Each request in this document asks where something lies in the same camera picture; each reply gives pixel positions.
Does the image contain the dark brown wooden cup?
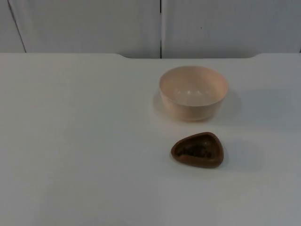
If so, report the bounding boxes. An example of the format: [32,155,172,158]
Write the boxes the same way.
[169,131,225,169]

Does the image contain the coffee beans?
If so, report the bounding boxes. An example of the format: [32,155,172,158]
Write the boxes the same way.
[179,144,212,158]

